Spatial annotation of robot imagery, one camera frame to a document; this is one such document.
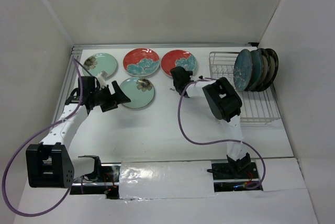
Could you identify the dark blue plate front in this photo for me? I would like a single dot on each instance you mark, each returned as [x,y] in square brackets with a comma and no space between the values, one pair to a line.
[257,69]

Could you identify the white taped cover panel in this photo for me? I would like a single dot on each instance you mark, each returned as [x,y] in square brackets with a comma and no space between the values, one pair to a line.
[165,180]

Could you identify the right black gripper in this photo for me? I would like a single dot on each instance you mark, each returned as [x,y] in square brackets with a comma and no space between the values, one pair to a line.
[180,82]

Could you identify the mint plate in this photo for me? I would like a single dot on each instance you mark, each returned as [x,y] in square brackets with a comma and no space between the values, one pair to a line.
[139,90]
[100,62]

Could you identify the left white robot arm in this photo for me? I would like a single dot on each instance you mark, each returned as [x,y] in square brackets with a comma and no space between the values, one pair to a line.
[48,162]

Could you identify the mint plate back left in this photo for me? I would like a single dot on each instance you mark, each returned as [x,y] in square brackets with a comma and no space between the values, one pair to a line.
[100,62]

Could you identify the red floral plate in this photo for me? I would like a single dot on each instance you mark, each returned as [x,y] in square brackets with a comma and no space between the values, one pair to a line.
[141,62]
[180,58]

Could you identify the wire dish rack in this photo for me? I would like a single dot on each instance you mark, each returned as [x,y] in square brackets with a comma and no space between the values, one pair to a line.
[258,108]

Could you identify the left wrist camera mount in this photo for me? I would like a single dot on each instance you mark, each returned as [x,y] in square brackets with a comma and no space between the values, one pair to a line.
[100,77]

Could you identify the mint plate centre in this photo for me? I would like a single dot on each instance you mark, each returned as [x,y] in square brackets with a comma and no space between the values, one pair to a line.
[139,90]

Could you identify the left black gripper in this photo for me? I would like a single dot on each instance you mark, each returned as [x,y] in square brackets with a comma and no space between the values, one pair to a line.
[119,96]

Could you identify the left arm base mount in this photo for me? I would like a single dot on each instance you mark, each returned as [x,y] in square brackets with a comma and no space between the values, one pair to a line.
[106,185]

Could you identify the dark blue plate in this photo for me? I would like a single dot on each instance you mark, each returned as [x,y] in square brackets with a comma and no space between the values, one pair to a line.
[242,71]
[257,69]

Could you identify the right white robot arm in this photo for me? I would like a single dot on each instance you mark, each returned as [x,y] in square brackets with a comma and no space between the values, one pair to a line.
[224,103]

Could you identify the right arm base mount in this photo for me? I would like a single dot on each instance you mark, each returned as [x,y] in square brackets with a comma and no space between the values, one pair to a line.
[232,175]

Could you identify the brown rim plate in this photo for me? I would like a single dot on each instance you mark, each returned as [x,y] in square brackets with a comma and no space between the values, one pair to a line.
[274,66]
[266,70]

